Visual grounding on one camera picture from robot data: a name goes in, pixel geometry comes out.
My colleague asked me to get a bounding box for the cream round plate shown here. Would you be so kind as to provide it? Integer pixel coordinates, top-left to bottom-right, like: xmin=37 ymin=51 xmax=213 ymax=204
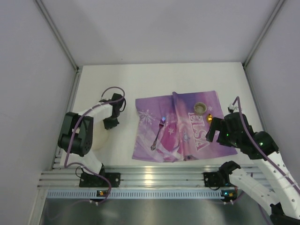
xmin=91 ymin=121 xmax=110 ymax=151

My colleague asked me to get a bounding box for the gold spoon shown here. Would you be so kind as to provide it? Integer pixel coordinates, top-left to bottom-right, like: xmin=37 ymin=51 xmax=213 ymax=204
xmin=206 ymin=113 xmax=213 ymax=123

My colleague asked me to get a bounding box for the small speckled glass cup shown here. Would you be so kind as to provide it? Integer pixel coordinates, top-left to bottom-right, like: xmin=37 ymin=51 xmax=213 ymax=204
xmin=194 ymin=102 xmax=207 ymax=115

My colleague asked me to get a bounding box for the iridescent purple fork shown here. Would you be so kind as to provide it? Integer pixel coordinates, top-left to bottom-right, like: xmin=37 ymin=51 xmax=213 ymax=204
xmin=150 ymin=117 xmax=166 ymax=150

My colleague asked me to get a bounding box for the purple Elsa placemat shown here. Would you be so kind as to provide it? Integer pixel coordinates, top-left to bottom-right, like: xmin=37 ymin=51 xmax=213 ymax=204
xmin=132 ymin=91 xmax=237 ymax=163

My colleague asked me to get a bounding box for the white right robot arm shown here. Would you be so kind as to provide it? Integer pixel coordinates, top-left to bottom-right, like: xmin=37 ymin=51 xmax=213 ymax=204
xmin=203 ymin=112 xmax=300 ymax=225

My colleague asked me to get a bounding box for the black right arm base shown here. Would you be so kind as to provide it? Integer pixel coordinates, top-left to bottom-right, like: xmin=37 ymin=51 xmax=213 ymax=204
xmin=203 ymin=172 xmax=232 ymax=191

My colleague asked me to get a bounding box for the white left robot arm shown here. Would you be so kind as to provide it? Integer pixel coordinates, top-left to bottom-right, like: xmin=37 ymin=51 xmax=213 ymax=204
xmin=58 ymin=93 xmax=126 ymax=175

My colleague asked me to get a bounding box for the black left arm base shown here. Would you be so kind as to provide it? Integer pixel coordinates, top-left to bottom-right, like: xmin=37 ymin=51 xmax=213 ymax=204
xmin=79 ymin=172 xmax=121 ymax=188

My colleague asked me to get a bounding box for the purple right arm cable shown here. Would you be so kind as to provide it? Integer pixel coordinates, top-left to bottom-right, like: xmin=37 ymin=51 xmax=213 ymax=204
xmin=231 ymin=96 xmax=300 ymax=195

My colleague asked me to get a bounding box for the aluminium corner post left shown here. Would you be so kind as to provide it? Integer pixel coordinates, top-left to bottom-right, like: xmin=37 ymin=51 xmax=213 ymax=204
xmin=35 ymin=0 xmax=80 ymax=73

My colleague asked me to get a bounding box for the aluminium corner post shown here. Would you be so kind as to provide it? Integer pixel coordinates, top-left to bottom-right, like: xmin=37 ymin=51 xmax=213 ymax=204
xmin=242 ymin=0 xmax=286 ymax=68
xmin=35 ymin=0 xmax=80 ymax=73

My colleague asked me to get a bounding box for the white slotted cable duct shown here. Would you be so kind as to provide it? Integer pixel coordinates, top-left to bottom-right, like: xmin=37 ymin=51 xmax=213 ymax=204
xmin=47 ymin=189 xmax=236 ymax=199

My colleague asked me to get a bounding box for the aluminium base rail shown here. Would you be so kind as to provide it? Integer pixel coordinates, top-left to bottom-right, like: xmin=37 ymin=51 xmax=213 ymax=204
xmin=37 ymin=165 xmax=218 ymax=189

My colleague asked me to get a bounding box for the aluminium corner post right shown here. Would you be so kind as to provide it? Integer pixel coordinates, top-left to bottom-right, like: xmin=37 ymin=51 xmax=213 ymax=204
xmin=242 ymin=0 xmax=286 ymax=68

